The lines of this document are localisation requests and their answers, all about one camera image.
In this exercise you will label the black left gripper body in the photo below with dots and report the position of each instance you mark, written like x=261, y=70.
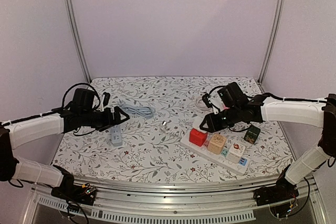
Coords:
x=100, y=123

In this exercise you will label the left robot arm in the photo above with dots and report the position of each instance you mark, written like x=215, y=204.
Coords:
x=58, y=121

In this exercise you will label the right aluminium frame post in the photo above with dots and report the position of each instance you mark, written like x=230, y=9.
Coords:
x=271, y=41

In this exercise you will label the red cube socket adapter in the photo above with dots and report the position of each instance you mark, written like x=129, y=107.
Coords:
x=198, y=138

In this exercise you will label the white cube adapter red flower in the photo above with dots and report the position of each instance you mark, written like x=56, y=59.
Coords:
x=235, y=152

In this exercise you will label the floral patterned table mat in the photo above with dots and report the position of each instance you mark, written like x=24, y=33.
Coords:
x=151, y=150

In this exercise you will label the beige cube socket adapter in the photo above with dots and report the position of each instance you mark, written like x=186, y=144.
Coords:
x=216, y=143

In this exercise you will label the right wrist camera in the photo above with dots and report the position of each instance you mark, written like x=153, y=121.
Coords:
x=231, y=96

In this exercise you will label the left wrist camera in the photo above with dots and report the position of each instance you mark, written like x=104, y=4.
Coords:
x=88, y=100

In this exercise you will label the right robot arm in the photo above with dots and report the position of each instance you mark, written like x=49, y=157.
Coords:
x=312, y=120

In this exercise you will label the dark green cube socket adapter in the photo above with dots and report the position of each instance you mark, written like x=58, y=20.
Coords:
x=252, y=134

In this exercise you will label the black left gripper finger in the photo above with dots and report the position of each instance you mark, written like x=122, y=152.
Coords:
x=119, y=120
x=119, y=112

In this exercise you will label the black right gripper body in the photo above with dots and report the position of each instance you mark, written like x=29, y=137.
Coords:
x=211, y=122

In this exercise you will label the white plug adapter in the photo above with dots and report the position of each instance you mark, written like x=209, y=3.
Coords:
x=196, y=124

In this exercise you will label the left aluminium frame post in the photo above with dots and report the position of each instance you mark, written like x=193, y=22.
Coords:
x=77, y=40

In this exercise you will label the aluminium front rail base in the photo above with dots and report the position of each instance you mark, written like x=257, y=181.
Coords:
x=219, y=202

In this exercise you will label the long white power strip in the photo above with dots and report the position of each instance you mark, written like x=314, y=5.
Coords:
x=239, y=168

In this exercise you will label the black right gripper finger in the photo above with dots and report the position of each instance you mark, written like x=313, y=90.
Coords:
x=207, y=126
x=211, y=117

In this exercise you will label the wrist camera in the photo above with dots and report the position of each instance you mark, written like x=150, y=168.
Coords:
x=88, y=100
x=231, y=96

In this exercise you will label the aluminium frame post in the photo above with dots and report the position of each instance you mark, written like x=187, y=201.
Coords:
x=77, y=40
x=271, y=41

